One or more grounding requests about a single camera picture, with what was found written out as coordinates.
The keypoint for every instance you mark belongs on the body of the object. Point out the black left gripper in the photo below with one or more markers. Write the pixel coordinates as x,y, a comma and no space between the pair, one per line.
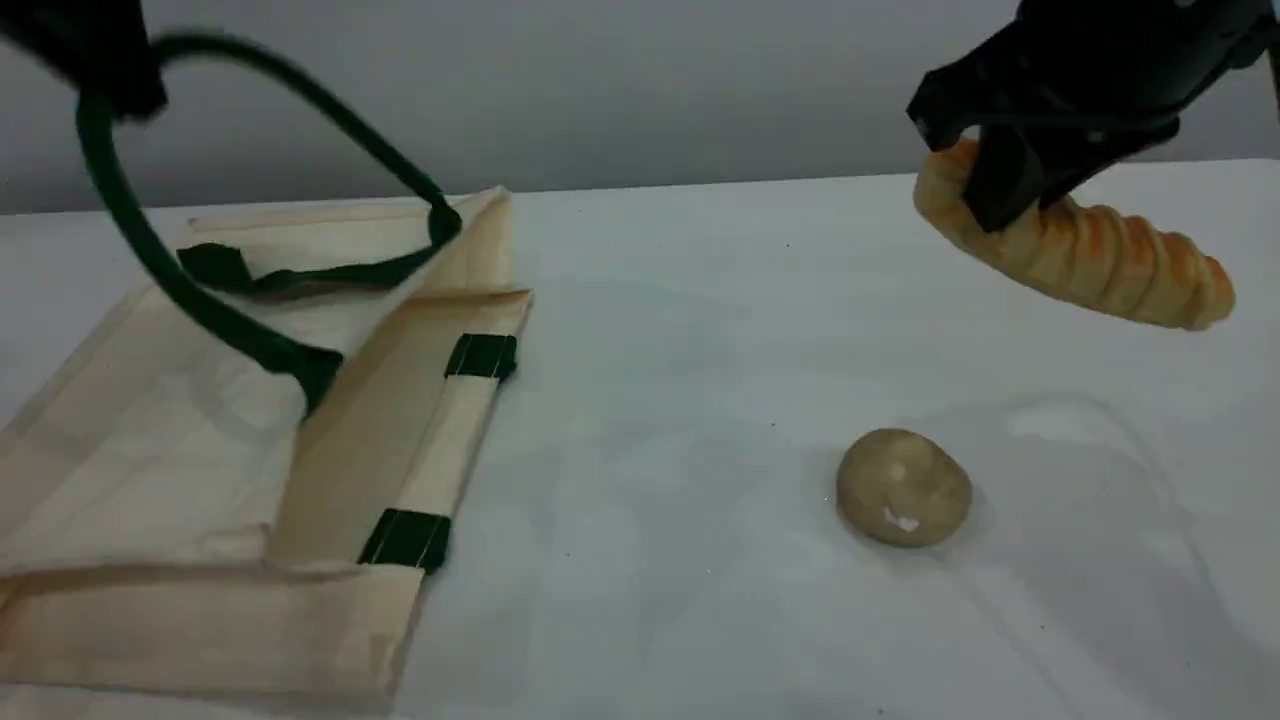
70,30

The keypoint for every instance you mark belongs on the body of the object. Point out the long striped orange bread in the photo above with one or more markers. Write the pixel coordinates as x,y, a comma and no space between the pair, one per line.
1100,260

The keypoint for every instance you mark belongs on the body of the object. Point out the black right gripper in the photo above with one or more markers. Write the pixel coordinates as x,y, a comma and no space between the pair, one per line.
1100,60

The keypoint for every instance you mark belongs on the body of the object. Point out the round beige egg yolk pastry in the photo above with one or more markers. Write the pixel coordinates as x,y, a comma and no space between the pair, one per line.
905,490

